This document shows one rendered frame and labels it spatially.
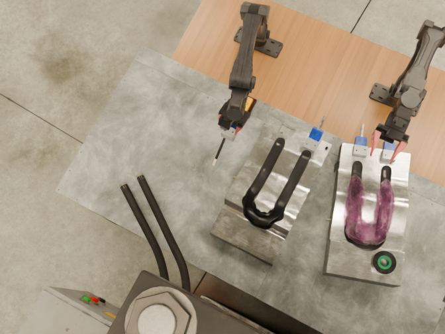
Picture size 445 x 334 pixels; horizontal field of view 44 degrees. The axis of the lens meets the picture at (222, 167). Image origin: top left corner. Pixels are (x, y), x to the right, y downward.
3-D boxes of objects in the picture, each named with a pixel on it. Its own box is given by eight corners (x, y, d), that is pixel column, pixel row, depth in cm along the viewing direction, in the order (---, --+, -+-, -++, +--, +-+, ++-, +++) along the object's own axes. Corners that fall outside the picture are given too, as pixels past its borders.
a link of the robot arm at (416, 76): (423, 99, 176) (457, 18, 182) (396, 87, 177) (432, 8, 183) (412, 111, 188) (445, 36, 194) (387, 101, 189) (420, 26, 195)
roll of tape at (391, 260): (367, 255, 196) (369, 254, 193) (389, 248, 196) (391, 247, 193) (375, 277, 194) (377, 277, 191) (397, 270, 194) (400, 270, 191)
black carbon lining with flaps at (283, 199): (276, 136, 213) (277, 128, 204) (314, 155, 210) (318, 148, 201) (235, 217, 206) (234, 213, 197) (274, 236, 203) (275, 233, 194)
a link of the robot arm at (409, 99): (421, 113, 168) (436, 79, 170) (395, 102, 170) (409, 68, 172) (411, 124, 180) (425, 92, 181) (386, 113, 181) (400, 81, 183)
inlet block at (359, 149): (355, 125, 217) (357, 120, 212) (367, 127, 217) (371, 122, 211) (350, 157, 214) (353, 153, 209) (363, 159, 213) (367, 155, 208)
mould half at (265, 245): (269, 122, 222) (270, 111, 209) (328, 151, 218) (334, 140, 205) (210, 234, 211) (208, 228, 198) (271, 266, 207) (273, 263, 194)
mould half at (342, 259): (340, 146, 218) (344, 138, 207) (406, 157, 216) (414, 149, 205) (322, 274, 206) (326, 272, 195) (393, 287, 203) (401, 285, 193)
